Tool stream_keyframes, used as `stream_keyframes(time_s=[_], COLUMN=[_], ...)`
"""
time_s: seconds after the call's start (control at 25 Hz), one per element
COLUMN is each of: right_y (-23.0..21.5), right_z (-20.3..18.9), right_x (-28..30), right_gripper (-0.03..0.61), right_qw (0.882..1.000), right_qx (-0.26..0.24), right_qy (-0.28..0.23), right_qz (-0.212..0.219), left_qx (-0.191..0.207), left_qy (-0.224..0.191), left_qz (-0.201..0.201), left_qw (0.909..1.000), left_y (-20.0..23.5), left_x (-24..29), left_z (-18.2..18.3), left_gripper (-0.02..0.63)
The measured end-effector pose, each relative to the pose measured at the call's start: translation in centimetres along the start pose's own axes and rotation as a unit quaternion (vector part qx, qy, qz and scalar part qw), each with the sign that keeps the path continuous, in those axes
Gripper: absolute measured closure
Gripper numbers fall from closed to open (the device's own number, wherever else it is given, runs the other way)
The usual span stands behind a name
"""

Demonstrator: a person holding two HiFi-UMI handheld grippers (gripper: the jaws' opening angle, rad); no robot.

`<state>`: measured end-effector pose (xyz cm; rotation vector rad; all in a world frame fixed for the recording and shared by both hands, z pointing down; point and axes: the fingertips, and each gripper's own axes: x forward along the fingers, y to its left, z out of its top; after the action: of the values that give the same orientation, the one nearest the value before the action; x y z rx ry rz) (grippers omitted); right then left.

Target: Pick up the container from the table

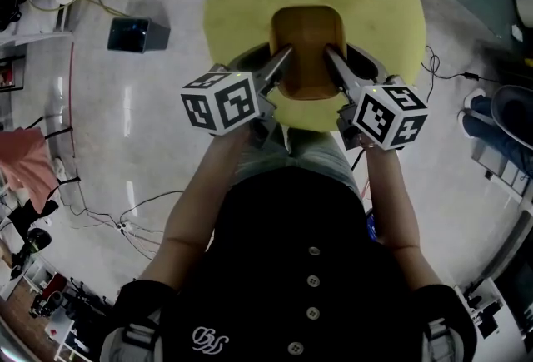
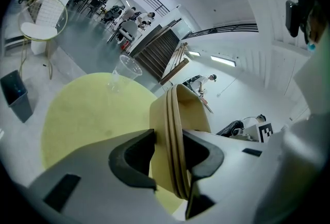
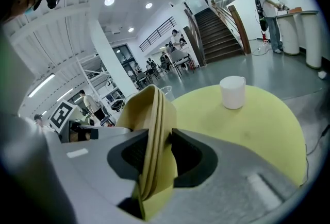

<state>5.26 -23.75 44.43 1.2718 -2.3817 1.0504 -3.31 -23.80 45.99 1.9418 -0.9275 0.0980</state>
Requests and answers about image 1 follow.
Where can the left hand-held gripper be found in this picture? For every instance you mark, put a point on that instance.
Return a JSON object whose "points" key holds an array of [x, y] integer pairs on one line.
{"points": [[216, 102]]}

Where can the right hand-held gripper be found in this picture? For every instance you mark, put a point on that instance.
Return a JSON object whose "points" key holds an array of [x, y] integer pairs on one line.
{"points": [[391, 119]]}

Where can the orange rectangular container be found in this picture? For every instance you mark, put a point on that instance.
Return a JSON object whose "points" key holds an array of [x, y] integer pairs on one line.
{"points": [[308, 29]]}

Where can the person's left forearm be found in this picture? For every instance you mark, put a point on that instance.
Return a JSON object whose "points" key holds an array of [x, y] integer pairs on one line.
{"points": [[195, 194]]}

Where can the person's right forearm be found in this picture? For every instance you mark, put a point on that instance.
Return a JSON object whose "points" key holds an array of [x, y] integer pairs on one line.
{"points": [[387, 202]]}

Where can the round yellow-green table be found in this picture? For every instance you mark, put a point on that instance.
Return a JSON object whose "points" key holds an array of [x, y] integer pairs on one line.
{"points": [[250, 15]]}

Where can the person's light jeans legs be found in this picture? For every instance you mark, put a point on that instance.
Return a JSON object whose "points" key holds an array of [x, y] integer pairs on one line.
{"points": [[316, 156]]}

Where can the dark square waste bin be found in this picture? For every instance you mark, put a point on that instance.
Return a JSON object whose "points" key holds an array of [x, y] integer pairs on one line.
{"points": [[133, 33]]}

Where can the grey shell chair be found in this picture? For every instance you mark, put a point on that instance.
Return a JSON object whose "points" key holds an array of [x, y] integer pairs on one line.
{"points": [[514, 110]]}

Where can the person's black buttoned shirt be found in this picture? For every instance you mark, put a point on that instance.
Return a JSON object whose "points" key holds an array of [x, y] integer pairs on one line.
{"points": [[291, 248]]}

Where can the white power strip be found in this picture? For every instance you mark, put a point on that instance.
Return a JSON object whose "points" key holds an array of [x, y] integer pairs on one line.
{"points": [[125, 226]]}

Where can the black round helmet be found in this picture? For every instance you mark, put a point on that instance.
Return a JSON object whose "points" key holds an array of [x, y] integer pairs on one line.
{"points": [[38, 239]]}

